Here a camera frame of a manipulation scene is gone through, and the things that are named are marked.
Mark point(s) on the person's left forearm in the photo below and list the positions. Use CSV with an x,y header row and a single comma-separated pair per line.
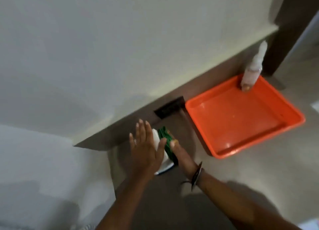
x,y
124,202

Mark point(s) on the metal bangle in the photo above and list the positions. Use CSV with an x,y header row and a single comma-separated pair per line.
x,y
196,176

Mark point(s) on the person's right forearm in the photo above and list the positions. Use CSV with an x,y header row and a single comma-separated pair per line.
x,y
236,202

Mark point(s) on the green scrub sponge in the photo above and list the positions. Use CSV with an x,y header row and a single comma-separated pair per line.
x,y
167,140

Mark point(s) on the person's right fingers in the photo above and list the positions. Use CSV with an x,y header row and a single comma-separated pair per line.
x,y
173,144

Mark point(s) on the person's left hand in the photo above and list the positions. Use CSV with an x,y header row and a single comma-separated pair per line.
x,y
144,155

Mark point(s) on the person's left thumb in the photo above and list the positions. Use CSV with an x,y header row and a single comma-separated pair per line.
x,y
161,145

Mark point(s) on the person's left little finger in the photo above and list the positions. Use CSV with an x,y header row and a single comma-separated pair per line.
x,y
132,141

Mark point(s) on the white plastic container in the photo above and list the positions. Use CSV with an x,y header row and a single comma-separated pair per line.
x,y
156,137

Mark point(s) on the dark wall socket plate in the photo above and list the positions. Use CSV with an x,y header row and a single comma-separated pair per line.
x,y
169,107

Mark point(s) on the person's right hand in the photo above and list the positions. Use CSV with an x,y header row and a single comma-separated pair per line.
x,y
183,161

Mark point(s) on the orange plastic tray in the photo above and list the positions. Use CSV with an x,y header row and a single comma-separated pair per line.
x,y
236,117

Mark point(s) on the dark brown door frame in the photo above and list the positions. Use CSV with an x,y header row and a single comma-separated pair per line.
x,y
289,25

